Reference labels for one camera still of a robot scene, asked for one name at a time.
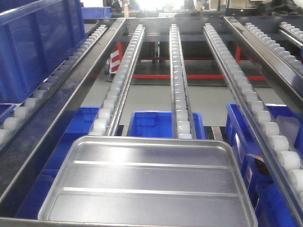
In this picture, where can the silver metal tray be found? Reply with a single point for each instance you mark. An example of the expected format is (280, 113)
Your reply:
(131, 181)

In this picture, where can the dark tray far left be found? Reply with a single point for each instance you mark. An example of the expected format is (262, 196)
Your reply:
(90, 25)

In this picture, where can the blue bin lower centre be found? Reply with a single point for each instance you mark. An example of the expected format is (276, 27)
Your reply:
(159, 124)

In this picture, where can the blue bin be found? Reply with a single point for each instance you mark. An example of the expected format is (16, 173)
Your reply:
(270, 208)
(79, 126)
(159, 124)

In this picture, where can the centre white roller track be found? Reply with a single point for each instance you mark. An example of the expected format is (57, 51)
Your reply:
(179, 88)

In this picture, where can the centre-left white roller track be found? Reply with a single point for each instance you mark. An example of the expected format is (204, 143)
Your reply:
(108, 118)

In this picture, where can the red white striped barrier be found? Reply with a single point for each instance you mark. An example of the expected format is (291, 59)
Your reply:
(114, 60)

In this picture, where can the blue bin lower left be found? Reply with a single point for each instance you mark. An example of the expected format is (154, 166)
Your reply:
(79, 126)

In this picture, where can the left white roller track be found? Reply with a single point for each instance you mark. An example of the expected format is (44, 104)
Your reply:
(12, 119)

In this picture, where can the blue crate far background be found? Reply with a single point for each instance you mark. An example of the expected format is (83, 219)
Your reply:
(96, 12)

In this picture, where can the large blue crate upper left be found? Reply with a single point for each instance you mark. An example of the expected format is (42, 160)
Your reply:
(34, 41)

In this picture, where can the centre-right white roller track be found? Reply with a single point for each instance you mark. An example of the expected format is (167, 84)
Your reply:
(286, 156)

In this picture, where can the blue bin lower right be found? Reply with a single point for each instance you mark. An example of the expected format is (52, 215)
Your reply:
(270, 208)

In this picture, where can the far right white roller track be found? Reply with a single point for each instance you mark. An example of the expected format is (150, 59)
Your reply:
(280, 51)

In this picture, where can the red floor frame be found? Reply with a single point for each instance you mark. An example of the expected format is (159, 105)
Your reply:
(192, 76)

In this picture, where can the left metal divider rail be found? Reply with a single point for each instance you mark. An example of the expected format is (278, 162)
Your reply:
(23, 157)

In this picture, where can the metal divider rail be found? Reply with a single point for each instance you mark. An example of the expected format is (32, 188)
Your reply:
(23, 157)
(283, 78)

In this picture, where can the right metal divider rail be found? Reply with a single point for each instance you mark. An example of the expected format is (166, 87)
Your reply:
(283, 78)

